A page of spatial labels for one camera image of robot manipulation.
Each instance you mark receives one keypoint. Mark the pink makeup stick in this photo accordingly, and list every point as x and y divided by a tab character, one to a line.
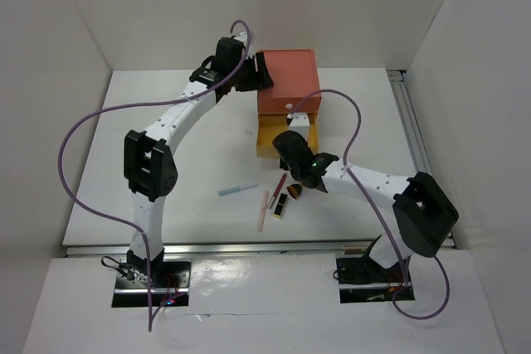
263	209

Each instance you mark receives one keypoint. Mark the light blue makeup pencil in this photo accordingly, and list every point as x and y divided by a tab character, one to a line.
236	189

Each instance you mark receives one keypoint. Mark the small black kabuki brush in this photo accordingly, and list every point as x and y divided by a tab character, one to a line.
295	190

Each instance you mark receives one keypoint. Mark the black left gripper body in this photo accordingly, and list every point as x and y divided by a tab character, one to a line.
247	80

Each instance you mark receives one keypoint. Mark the black gold lipstick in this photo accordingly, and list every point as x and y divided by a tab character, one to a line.
280	206

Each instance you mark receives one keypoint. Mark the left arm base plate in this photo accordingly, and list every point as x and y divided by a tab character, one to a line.
169	285

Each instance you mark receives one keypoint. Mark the coral three-tier drawer organizer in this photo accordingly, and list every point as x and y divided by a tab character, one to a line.
294	74

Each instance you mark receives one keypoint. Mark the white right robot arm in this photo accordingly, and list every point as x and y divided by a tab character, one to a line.
415	214

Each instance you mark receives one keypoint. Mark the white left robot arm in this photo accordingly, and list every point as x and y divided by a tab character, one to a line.
149	166

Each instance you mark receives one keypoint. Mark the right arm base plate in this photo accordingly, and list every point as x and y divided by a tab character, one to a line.
360	282

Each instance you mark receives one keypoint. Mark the red lip gloss wand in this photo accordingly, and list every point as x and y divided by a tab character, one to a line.
277	191

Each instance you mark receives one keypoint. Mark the aluminium front rail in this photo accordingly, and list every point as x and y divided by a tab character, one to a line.
255	248

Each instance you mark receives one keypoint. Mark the yellow drawer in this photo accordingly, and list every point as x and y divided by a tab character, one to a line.
271	125

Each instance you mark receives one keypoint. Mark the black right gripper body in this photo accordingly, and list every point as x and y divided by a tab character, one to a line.
286	167

